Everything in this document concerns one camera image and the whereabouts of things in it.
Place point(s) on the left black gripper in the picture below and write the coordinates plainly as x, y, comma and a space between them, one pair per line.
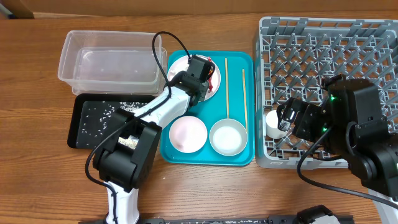
204, 89

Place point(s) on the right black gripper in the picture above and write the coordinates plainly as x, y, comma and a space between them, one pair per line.
307, 112

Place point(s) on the red snack wrapper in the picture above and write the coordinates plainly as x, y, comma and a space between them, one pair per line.
209, 77

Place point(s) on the white cup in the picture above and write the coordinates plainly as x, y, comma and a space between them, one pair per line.
272, 126

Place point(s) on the small white dish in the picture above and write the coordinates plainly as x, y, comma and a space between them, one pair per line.
188, 134

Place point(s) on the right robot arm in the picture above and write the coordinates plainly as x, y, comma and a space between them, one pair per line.
350, 125

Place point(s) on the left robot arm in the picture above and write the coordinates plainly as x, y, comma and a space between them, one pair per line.
122, 160

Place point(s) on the grey dishwasher rack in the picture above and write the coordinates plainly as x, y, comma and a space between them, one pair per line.
293, 55

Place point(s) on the large white plate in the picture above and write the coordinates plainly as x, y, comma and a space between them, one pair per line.
182, 64

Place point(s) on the left wooden chopstick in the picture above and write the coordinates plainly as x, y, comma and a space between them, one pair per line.
227, 87

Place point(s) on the wooden chopstick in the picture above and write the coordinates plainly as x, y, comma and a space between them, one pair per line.
227, 87
245, 99

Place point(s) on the teal serving tray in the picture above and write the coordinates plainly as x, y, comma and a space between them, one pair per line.
214, 109

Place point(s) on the right wooden chopstick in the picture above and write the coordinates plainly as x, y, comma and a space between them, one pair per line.
245, 99

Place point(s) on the grey metal bowl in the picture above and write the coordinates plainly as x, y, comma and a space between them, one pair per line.
228, 137

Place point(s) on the black tray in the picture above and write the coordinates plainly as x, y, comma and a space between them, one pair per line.
92, 113

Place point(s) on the clear plastic bin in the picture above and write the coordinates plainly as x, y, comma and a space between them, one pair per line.
98, 61

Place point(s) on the cardboard wall panel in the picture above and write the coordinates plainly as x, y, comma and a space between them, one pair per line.
27, 8

